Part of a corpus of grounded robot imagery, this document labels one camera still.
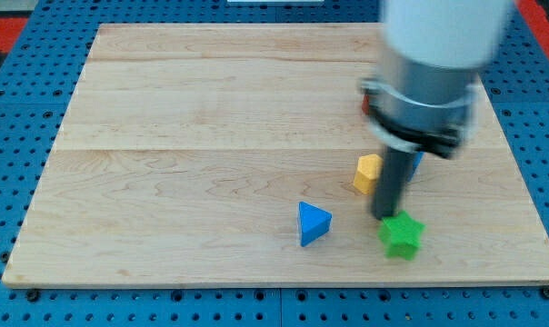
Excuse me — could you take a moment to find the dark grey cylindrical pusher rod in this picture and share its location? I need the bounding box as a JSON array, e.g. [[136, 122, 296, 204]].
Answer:
[[370, 146, 415, 220]]

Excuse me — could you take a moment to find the blue cube block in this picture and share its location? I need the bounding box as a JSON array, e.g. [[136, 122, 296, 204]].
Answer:
[[407, 152, 424, 182]]

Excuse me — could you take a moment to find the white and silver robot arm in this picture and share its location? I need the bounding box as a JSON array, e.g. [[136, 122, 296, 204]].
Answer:
[[361, 0, 514, 220]]

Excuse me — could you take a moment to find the yellow heart block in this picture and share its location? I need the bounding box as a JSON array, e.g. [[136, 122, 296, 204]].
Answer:
[[353, 154, 383, 195]]

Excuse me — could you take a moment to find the red block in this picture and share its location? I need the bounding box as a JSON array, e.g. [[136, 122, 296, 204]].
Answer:
[[361, 94, 370, 115]]

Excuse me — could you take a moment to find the green star block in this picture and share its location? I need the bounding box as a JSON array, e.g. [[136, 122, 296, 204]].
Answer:
[[377, 211, 425, 261]]

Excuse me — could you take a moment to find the blue triangle block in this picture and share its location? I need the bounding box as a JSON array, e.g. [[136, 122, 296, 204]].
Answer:
[[297, 202, 333, 247]]

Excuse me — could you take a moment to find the light wooden board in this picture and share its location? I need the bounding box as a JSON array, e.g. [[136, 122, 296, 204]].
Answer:
[[2, 23, 549, 289]]

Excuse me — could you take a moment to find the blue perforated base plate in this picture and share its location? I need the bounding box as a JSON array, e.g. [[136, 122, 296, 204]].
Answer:
[[0, 0, 549, 326]]

